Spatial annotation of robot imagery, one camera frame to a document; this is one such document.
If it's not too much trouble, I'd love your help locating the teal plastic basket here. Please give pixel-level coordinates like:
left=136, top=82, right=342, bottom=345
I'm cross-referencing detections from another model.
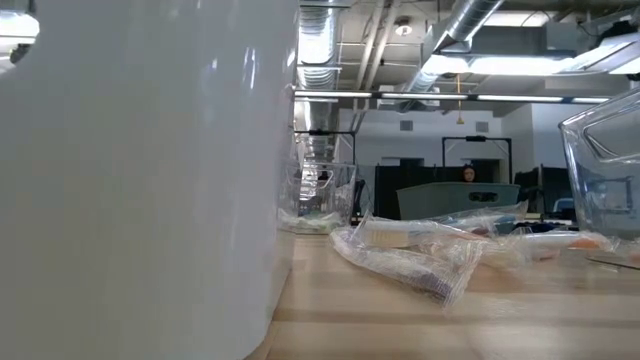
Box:
left=396, top=181, right=522, bottom=222

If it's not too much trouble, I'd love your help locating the dark background equipment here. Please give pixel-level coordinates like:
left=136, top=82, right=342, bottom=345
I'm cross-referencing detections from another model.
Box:
left=513, top=165, right=576, bottom=224

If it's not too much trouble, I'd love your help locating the ribbed silver air duct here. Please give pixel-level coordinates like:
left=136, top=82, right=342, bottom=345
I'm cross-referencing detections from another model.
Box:
left=297, top=0, right=342, bottom=92

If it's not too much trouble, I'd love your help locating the large clear plastic bin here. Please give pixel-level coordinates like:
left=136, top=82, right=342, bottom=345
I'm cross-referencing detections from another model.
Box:
left=558, top=87, right=640, bottom=271

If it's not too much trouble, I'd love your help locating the white plastic bin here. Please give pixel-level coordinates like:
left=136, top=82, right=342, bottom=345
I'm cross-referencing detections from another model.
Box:
left=0, top=0, right=302, bottom=360

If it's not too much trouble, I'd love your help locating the yellow hanging pendant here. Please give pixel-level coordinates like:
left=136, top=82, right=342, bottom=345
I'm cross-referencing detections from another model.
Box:
left=454, top=74, right=465, bottom=126

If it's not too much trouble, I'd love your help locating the bright ceiling light panel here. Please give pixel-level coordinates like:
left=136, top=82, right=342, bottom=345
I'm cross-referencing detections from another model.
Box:
left=424, top=52, right=571, bottom=77
left=482, top=10, right=551, bottom=29

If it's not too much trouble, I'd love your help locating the small clear plastic bin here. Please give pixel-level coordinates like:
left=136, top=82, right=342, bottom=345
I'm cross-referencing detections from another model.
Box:
left=277, top=160, right=358, bottom=236

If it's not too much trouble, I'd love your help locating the round ceiling lamp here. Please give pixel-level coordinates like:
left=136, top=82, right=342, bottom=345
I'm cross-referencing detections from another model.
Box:
left=393, top=15, right=414, bottom=37

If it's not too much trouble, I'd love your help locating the long ceiling light bar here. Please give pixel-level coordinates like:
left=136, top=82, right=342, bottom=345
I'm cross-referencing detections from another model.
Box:
left=293, top=88, right=614, bottom=104

